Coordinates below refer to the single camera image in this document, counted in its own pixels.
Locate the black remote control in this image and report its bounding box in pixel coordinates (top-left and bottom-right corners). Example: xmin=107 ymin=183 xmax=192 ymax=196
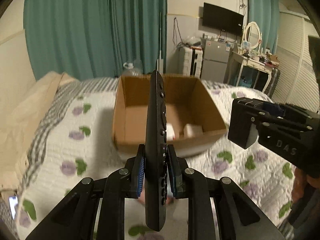
xmin=145 ymin=70 xmax=167 ymax=232

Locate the white cylinder bottle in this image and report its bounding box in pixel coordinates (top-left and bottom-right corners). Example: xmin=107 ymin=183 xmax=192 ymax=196
xmin=166 ymin=123 xmax=176 ymax=141

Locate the white cube item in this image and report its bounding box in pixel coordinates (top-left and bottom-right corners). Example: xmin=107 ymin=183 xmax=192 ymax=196
xmin=183 ymin=124 xmax=203 ymax=138

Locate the brown cardboard box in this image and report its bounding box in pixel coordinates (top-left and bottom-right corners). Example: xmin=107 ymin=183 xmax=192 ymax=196
xmin=112 ymin=74 xmax=228 ymax=158

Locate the white floral quilt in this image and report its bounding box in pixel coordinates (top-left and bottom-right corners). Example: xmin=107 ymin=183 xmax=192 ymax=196
xmin=15 ymin=76 xmax=298 ymax=240

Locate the white dressing table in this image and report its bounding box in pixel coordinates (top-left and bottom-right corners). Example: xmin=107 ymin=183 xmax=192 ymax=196
xmin=224 ymin=51 xmax=280 ymax=98

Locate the silver mini fridge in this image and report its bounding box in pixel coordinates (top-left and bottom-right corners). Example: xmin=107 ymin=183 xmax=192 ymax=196
xmin=201 ymin=40 xmax=230 ymax=83

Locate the oval white mirror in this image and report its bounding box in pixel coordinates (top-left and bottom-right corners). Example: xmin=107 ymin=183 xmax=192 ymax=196
xmin=243 ymin=21 xmax=262 ymax=49

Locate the clear water jug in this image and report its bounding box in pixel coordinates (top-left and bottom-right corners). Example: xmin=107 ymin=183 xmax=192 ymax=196
xmin=122 ymin=59 xmax=143 ymax=76

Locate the white suitcase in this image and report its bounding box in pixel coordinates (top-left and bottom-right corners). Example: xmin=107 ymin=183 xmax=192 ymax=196
xmin=178 ymin=46 xmax=203 ymax=78

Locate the teal right curtain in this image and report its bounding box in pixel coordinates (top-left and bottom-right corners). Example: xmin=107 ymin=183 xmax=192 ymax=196
xmin=248 ymin=0 xmax=280 ymax=54

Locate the beige blanket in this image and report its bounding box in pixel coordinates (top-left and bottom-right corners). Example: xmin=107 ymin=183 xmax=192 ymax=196
xmin=1 ymin=72 xmax=79 ymax=191

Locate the black wall television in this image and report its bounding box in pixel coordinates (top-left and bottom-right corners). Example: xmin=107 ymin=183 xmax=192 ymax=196
xmin=202 ymin=3 xmax=244 ymax=36

